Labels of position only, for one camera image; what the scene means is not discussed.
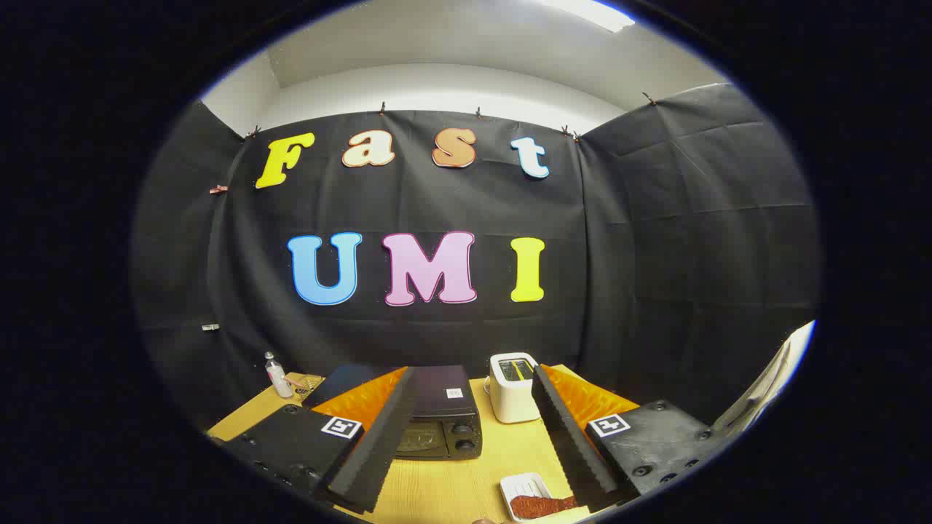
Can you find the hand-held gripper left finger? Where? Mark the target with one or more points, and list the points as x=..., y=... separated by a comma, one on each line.
x=389, y=437

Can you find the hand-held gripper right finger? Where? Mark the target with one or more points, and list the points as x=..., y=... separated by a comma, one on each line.
x=571, y=444

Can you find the black toaster oven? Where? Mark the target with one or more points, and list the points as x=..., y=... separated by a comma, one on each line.
x=444, y=411

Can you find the red meat slice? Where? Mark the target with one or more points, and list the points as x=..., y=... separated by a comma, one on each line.
x=535, y=506

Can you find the white pop-up toaster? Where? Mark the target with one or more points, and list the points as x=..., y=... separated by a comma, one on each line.
x=511, y=400

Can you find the white rectangular tray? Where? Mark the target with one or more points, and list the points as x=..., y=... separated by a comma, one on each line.
x=520, y=484

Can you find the small metal rack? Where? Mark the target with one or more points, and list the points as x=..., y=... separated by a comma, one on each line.
x=302, y=384

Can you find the small clear bottle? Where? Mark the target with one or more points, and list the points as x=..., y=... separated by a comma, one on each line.
x=278, y=380

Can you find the black backdrop cloth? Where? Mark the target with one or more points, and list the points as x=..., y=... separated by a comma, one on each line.
x=655, y=255

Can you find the white object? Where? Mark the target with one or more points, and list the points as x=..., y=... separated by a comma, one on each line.
x=772, y=382

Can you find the ceiling light panel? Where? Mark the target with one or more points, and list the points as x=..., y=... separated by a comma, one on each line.
x=590, y=13

